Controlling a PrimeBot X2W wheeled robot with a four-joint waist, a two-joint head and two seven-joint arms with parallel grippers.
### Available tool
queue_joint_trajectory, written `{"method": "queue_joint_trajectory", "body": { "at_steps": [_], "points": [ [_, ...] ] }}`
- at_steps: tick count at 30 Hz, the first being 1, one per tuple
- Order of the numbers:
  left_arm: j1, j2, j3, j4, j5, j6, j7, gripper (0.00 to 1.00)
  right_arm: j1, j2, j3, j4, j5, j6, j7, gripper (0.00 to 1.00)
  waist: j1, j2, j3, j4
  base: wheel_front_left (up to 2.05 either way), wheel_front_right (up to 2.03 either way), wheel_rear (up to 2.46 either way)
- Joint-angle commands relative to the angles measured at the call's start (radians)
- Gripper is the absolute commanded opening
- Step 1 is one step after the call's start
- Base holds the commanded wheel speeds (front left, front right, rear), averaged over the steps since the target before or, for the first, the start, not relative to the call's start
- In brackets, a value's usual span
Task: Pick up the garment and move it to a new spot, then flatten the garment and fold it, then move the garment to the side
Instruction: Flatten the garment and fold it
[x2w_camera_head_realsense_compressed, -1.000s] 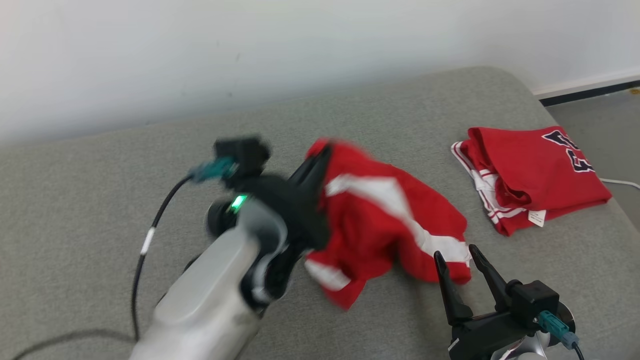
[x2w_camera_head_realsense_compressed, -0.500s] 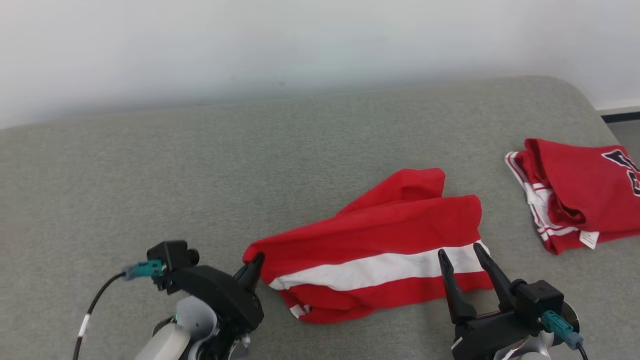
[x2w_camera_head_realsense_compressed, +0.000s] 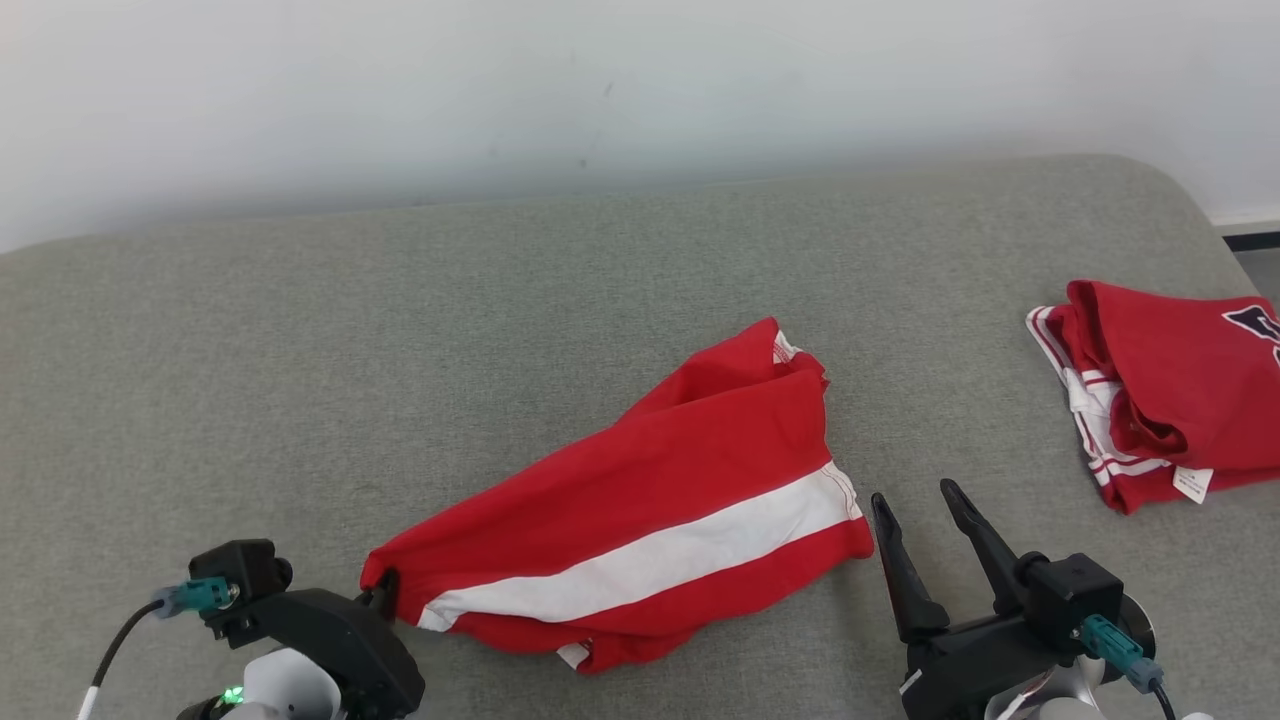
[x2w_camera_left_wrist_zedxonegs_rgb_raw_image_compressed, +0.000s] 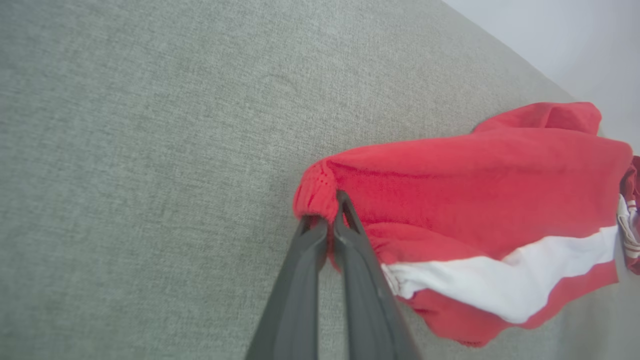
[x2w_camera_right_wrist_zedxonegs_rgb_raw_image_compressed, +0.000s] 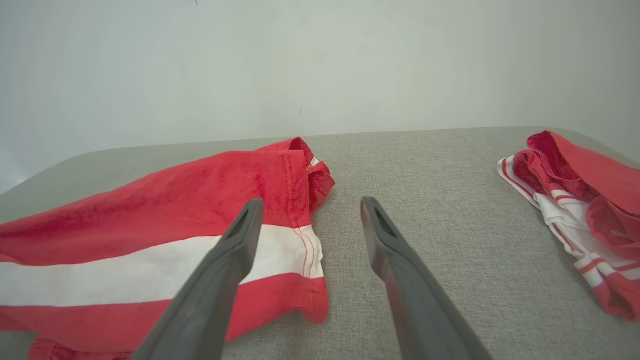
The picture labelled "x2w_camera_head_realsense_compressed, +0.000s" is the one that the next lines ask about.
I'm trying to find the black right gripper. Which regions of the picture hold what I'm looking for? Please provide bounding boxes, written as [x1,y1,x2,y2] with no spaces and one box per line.
[870,478,1086,720]

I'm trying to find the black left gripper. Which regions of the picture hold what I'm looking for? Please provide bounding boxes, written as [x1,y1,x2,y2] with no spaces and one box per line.
[205,568,426,720]

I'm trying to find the red shorts with white stripe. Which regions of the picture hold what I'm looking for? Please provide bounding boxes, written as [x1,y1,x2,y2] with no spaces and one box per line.
[360,317,876,674]

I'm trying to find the red white lettered T-shirt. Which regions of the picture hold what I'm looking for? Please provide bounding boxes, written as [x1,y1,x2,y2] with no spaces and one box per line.
[1025,280,1280,516]

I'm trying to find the grey fabric sofa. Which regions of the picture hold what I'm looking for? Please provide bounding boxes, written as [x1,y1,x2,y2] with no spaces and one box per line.
[0,153,1280,720]

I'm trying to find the white baseboard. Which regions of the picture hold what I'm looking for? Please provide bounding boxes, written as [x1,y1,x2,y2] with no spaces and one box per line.
[1210,208,1280,237]

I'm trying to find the left camera cable teal plug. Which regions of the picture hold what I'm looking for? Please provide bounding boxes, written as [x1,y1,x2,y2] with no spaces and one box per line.
[78,577,241,720]

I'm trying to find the camera cable teal plug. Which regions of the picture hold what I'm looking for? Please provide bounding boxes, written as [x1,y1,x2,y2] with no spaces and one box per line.
[78,577,241,720]
[1080,615,1178,720]

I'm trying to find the right camera cable teal plug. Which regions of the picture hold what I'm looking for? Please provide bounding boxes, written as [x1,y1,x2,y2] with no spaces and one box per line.
[1080,615,1178,720]

